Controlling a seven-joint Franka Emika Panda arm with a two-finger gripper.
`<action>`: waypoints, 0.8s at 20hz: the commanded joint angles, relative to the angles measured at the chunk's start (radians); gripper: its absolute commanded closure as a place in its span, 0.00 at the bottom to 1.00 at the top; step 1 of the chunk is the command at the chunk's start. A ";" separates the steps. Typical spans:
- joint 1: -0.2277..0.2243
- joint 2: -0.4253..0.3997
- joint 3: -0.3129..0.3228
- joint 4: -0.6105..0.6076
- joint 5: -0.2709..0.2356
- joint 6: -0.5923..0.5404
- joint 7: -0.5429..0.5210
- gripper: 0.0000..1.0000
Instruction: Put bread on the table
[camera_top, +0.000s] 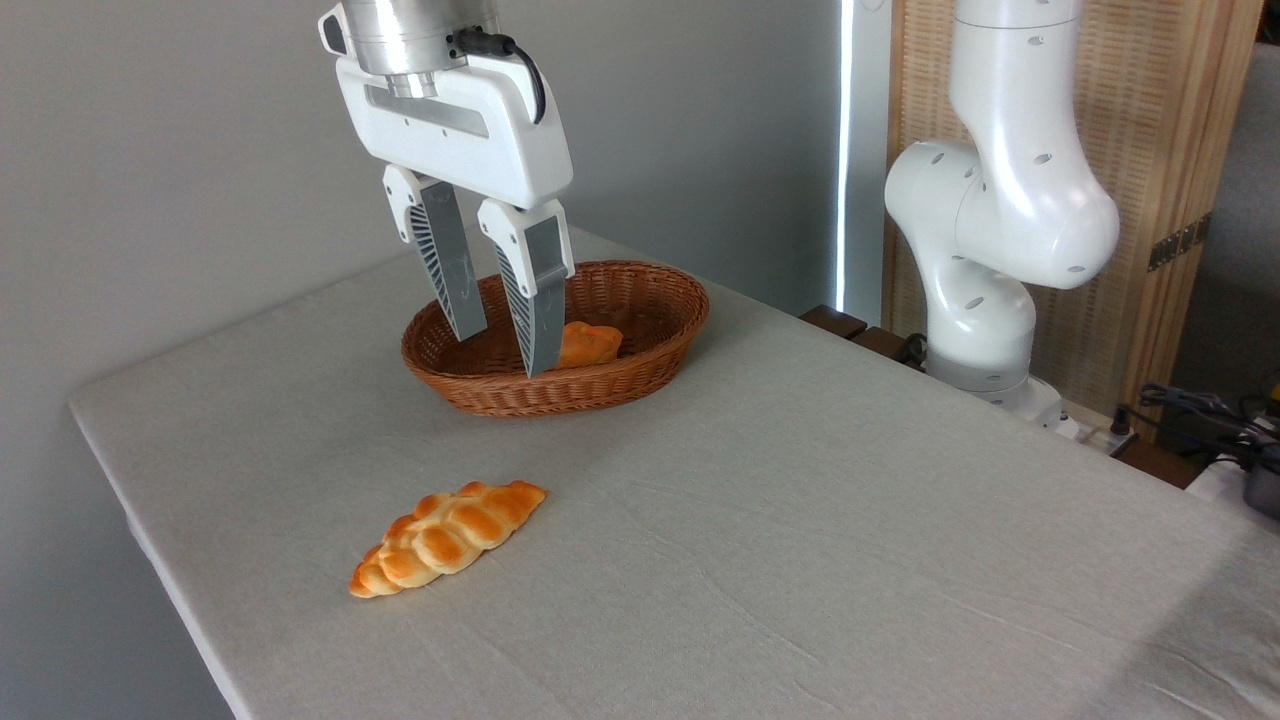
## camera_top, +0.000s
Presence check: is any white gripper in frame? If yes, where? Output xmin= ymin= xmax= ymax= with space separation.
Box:
xmin=334 ymin=53 xmax=577 ymax=380

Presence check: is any small golden bread roll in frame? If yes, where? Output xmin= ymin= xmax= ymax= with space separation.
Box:
xmin=555 ymin=320 xmax=625 ymax=372

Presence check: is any braided golden bread loaf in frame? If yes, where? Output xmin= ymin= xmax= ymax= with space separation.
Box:
xmin=348 ymin=480 xmax=549 ymax=600

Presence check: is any brown wicker oval basket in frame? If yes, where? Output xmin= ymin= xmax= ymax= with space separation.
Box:
xmin=401 ymin=260 xmax=711 ymax=418

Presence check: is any dark brown wooden ledge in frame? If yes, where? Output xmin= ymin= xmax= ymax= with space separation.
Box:
xmin=799 ymin=304 xmax=927 ymax=373

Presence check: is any light grey tablecloth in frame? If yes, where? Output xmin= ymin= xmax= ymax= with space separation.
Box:
xmin=68 ymin=225 xmax=1280 ymax=720

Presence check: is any white power strip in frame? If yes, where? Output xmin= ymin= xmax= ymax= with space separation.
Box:
xmin=1050 ymin=398 xmax=1141 ymax=457

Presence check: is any wooden woven folding screen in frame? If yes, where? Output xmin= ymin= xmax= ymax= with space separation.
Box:
xmin=882 ymin=0 xmax=1266 ymax=417

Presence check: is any black screen hinge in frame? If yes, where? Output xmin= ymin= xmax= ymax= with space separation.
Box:
xmin=1147 ymin=212 xmax=1214 ymax=273

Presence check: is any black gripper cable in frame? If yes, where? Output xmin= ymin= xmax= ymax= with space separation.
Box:
xmin=450 ymin=28 xmax=548 ymax=126

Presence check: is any black cable bundle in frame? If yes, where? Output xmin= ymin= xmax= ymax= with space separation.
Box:
xmin=1110 ymin=383 xmax=1280 ymax=473

